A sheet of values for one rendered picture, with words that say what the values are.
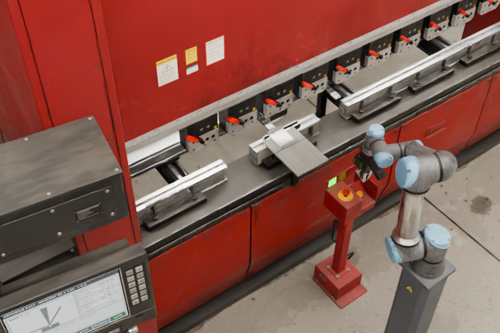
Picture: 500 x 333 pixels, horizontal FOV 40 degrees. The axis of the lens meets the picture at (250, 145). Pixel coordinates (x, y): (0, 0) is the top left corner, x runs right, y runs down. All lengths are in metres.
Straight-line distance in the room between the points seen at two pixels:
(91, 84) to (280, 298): 2.07
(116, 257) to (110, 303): 0.19
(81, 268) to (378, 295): 2.21
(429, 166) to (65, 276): 1.36
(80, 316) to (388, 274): 2.23
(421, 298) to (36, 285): 1.75
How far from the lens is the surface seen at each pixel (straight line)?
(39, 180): 1.83
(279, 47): 2.85
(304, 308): 3.82
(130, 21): 2.36
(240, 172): 3.23
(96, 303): 2.17
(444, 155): 2.66
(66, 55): 2.04
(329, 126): 3.47
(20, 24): 1.93
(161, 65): 2.53
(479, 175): 4.65
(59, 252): 2.61
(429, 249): 2.93
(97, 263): 2.07
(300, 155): 3.14
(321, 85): 3.19
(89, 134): 1.92
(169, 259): 3.14
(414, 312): 3.27
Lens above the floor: 3.26
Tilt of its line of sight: 45 degrees down
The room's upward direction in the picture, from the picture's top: straight up
